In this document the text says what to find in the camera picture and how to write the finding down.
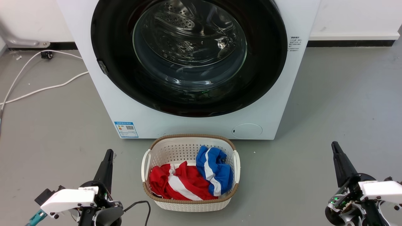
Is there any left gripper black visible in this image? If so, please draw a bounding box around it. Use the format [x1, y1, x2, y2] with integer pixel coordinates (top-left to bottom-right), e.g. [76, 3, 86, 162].
[79, 149, 114, 207]

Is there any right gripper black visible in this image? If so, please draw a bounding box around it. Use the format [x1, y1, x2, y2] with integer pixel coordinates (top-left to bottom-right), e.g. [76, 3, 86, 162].
[328, 141, 377, 214]

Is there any round black washer door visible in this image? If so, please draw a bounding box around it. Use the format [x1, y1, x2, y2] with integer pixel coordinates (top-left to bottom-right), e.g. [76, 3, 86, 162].
[91, 0, 288, 117]

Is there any white front-load washing machine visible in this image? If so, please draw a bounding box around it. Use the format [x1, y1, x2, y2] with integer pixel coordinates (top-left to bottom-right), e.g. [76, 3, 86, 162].
[57, 0, 321, 140]

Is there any blue energy label sticker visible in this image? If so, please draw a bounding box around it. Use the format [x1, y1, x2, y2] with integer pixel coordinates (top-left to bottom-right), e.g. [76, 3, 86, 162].
[114, 121, 139, 139]

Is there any red white striped garment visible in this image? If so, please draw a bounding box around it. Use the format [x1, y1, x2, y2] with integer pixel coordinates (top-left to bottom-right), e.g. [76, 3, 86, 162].
[149, 161, 219, 201]

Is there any white perforated laundry basket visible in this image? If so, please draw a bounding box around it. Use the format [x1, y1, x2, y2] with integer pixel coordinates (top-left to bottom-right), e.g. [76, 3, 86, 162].
[141, 134, 241, 212]

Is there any round white filter cover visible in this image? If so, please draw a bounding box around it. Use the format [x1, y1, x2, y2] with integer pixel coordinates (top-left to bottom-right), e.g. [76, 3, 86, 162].
[231, 123, 263, 139]

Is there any blue white striped garment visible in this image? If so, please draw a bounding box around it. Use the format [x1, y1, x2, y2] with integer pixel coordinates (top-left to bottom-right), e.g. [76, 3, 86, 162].
[196, 145, 234, 196]

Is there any small printed text sticker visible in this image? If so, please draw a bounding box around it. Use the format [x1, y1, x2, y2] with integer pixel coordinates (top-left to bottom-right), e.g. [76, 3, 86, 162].
[287, 36, 302, 53]

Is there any steel perforated washer drum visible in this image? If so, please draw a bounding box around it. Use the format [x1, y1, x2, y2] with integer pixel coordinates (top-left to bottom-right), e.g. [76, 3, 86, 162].
[133, 0, 248, 68]

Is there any thin white power cable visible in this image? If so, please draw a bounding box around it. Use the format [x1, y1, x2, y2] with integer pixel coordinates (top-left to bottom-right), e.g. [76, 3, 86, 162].
[0, 71, 90, 105]
[0, 50, 84, 113]

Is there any white wall skirting ledge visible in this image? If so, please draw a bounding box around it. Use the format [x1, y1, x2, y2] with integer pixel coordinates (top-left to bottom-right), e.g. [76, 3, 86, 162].
[309, 31, 400, 41]

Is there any grey metal floor bracket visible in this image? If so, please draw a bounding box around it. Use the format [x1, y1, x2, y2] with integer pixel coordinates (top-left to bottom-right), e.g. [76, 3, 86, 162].
[6, 38, 51, 48]

